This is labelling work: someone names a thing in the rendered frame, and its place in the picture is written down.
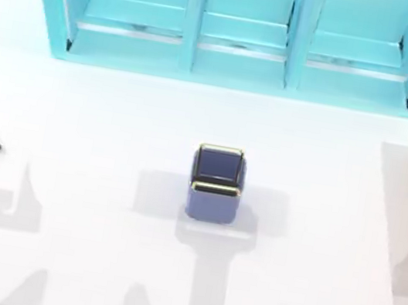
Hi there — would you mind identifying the blue square pen holder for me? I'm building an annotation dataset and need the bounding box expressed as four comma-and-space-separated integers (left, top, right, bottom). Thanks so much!
182, 141, 251, 229

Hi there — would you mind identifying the light blue rack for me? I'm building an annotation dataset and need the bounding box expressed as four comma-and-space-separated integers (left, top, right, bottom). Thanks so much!
14, 0, 408, 120

